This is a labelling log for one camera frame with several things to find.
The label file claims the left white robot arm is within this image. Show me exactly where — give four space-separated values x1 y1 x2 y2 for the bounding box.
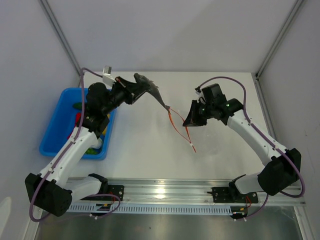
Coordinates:
25 73 158 223

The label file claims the red chili pepper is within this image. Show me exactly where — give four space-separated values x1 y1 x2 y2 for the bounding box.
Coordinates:
75 112 81 126

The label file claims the clear zip top bag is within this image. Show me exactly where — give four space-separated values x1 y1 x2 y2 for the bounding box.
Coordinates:
166 106 226 157

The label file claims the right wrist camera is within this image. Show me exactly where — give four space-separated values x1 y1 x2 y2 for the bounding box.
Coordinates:
195 86 206 104

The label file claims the right aluminium frame post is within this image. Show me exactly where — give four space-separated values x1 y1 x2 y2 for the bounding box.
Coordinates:
254 0 306 81

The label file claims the blue plastic bin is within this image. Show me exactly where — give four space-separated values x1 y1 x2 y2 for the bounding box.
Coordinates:
39 87 117 161

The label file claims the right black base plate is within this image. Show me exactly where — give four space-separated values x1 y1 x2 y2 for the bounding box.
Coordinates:
207 186 259 204

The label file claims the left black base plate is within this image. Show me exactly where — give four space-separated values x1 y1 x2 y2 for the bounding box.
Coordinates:
107 184 125 201

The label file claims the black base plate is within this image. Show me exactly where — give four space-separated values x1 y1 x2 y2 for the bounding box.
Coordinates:
107 184 125 201
207 186 259 204

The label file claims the aluminium mounting rail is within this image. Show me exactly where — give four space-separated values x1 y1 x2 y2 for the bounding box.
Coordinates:
32 177 306 207

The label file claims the yellow mango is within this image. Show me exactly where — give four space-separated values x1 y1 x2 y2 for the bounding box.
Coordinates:
102 113 111 136

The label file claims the white slotted cable duct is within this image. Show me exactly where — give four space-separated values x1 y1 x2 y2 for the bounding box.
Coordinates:
67 203 233 216

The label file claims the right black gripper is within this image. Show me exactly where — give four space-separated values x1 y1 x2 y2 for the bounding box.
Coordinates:
182 100 214 128

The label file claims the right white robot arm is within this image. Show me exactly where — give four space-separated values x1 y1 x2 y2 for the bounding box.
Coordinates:
183 83 302 202

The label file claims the green cucumber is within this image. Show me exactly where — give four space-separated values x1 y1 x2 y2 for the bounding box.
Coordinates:
72 102 82 110

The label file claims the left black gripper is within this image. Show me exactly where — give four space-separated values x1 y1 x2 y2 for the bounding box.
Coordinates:
101 76 150 116

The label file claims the white green cauliflower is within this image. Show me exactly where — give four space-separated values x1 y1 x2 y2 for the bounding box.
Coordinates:
92 138 103 149

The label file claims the green lettuce piece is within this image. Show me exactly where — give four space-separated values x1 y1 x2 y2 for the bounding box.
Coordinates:
85 148 99 155

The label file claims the left aluminium frame post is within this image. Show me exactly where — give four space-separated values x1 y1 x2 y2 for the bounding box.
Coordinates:
38 0 81 87

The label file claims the aluminium frame post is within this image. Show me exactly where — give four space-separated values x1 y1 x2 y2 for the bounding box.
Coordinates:
254 0 306 81
38 0 81 87

